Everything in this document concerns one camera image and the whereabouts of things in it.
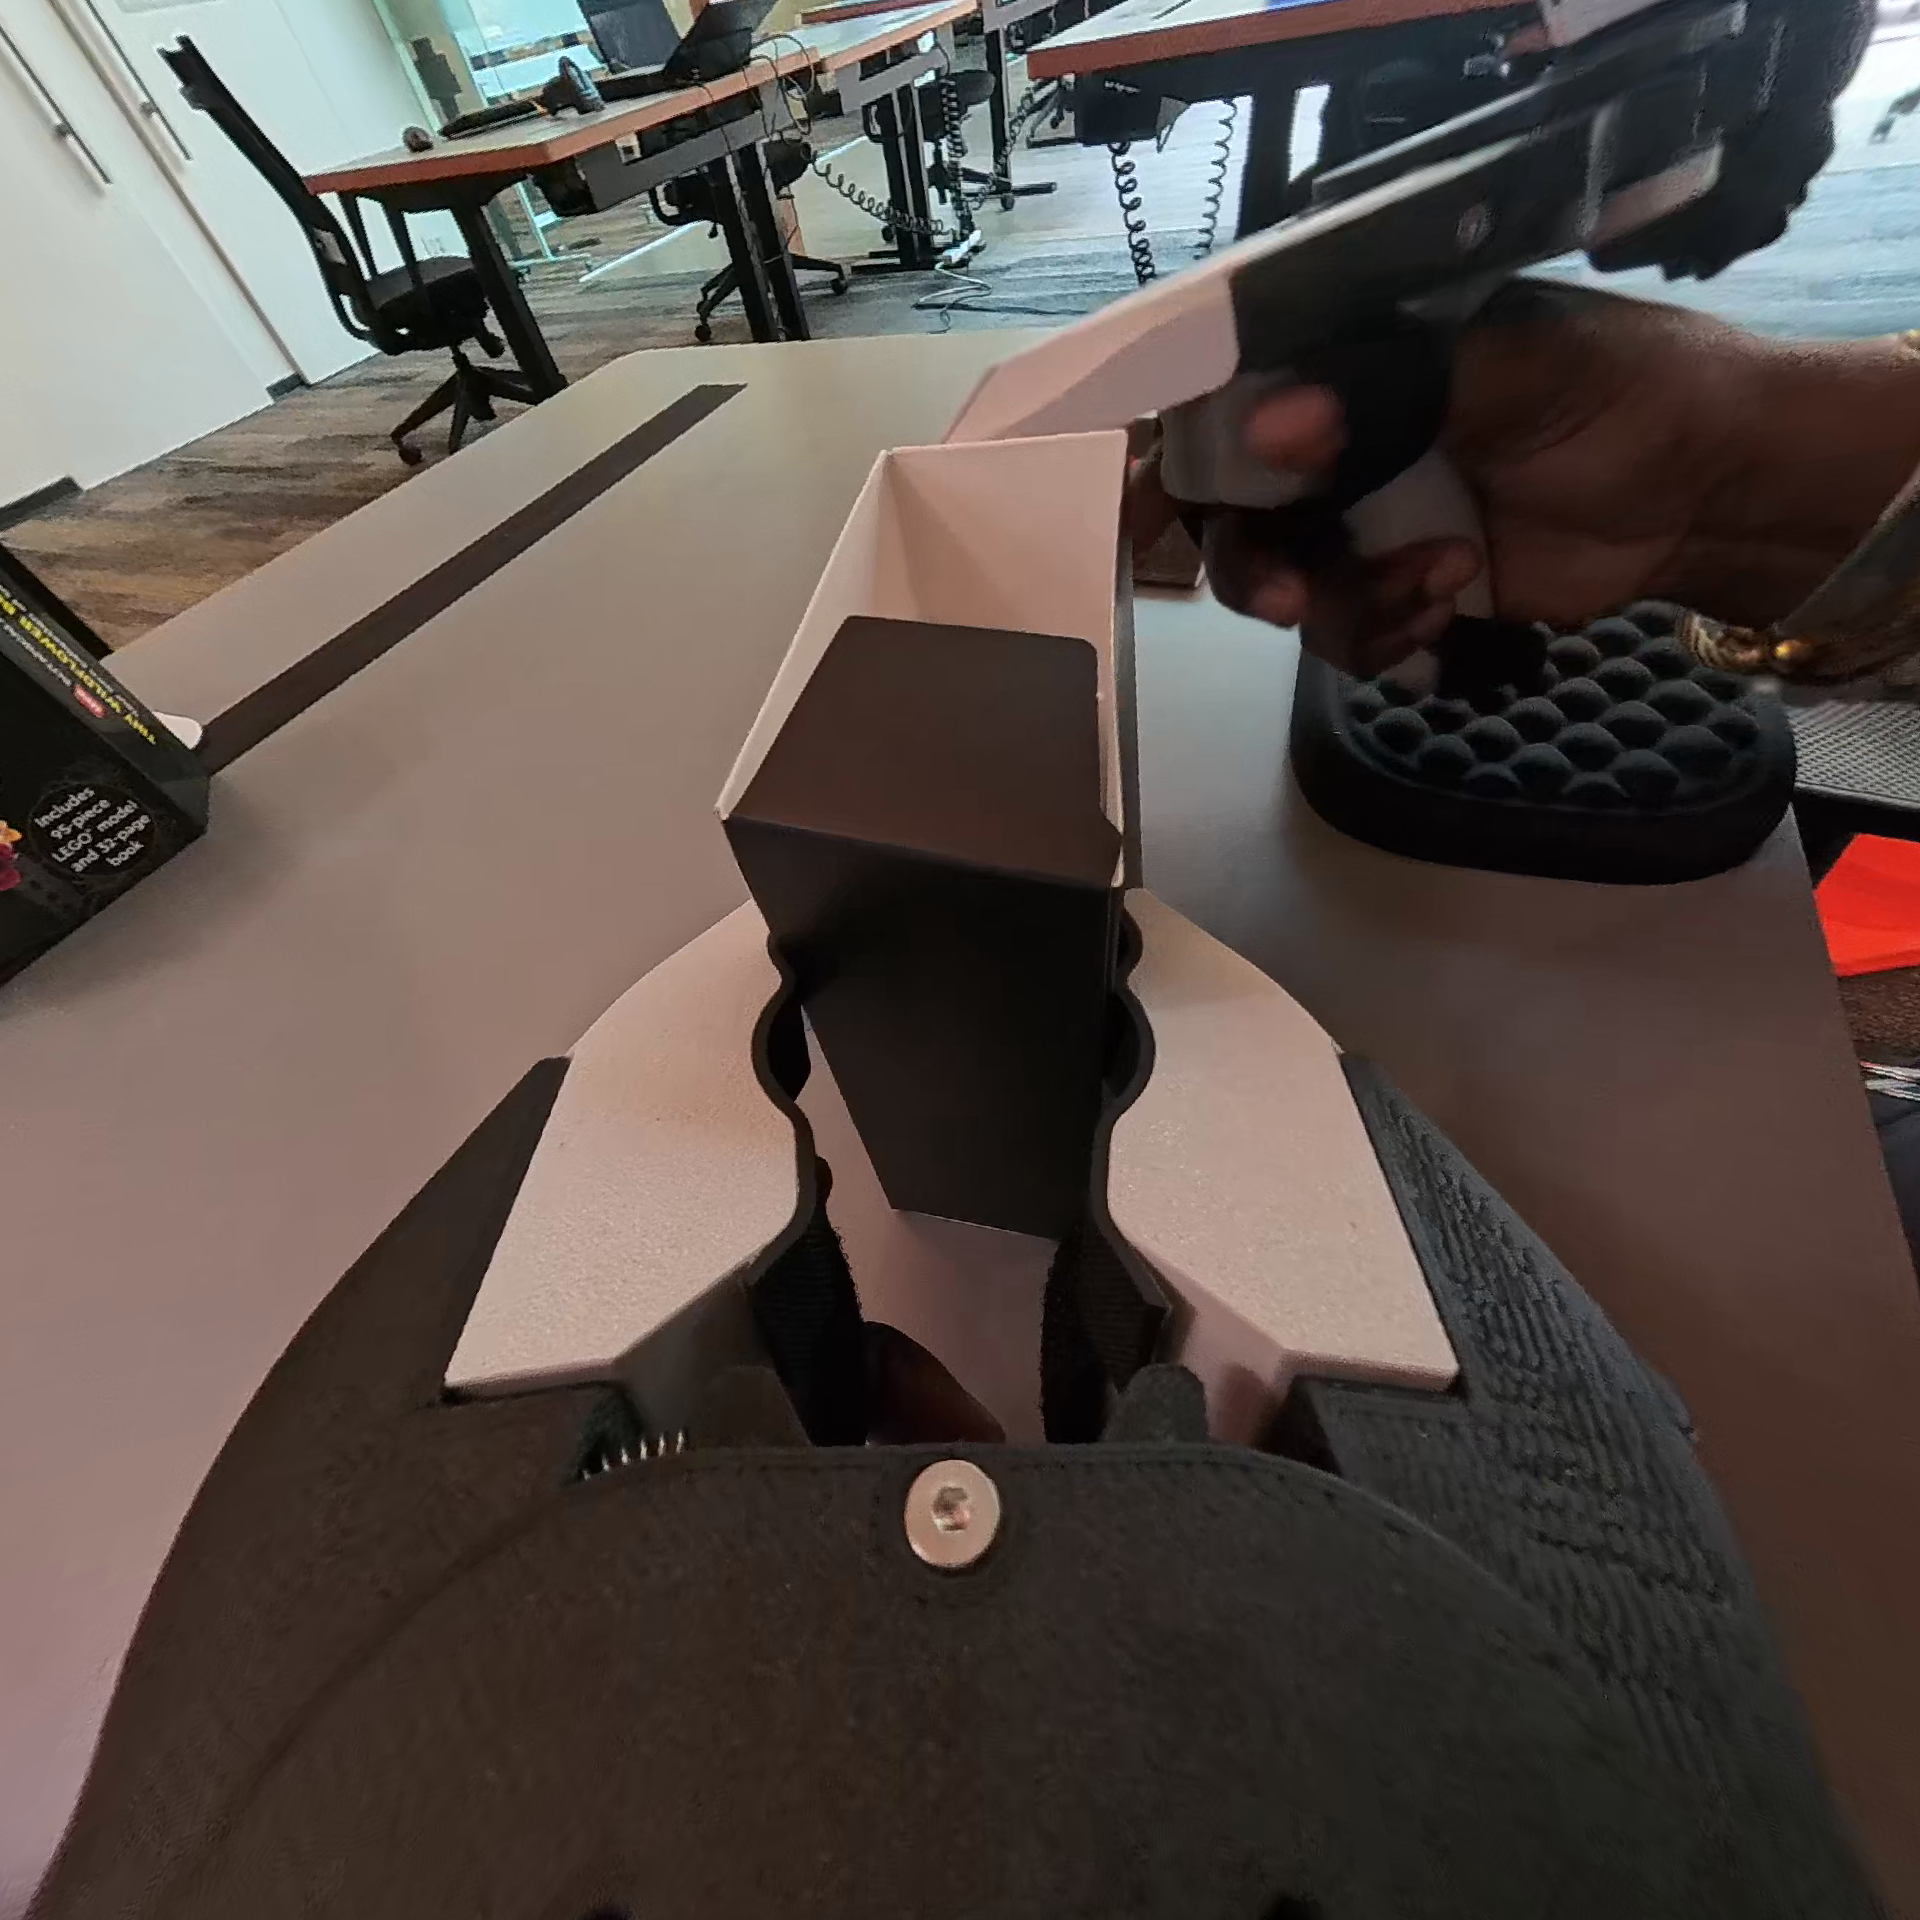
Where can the wooden table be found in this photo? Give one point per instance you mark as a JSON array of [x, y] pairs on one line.
[[1260, 29], [538, 134]]

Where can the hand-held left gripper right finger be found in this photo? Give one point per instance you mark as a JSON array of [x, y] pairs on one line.
[[1289, 1199]]

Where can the black office chair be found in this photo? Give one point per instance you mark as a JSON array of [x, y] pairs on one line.
[[752, 209], [390, 300]]

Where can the grey desk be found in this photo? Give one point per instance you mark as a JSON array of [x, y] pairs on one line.
[[390, 901]]

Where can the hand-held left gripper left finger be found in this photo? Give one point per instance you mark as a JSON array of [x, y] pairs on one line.
[[615, 1199]]

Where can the person's right hand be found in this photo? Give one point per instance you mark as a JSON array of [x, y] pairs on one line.
[[1649, 451]]

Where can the black mesh cushion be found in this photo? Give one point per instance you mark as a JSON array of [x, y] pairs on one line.
[[1563, 780]]

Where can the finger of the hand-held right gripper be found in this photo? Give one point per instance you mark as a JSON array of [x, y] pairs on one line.
[[1140, 367]]

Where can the black glossy cardboard box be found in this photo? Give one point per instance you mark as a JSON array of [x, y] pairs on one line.
[[77, 780]]

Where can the matte black box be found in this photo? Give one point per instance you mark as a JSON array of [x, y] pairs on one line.
[[932, 901]]

